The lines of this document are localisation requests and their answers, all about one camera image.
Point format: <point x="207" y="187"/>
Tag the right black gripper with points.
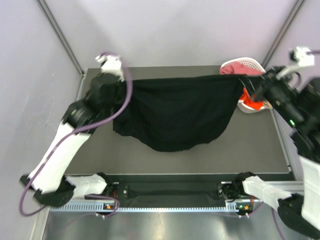
<point x="272" y="74"/>

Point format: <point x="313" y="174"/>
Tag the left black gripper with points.
<point x="123" y="85"/>

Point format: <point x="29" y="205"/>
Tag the black t shirt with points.
<point x="179" y="113"/>

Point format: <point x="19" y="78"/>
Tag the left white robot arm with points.
<point x="51" y="187"/>

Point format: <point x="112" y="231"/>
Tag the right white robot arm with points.
<point x="301" y="111"/>

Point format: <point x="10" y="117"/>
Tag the orange t shirt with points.
<point x="246" y="99"/>

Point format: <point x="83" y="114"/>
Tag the white laundry basket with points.
<point x="251" y="67"/>

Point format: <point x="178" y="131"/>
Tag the pink t shirt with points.
<point x="236" y="68"/>

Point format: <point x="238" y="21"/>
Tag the beige garment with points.
<point x="267" y="105"/>

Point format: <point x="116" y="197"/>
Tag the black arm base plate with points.
<point x="213" y="186"/>

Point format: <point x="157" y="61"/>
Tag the grey slotted cable duct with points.
<point x="109" y="206"/>

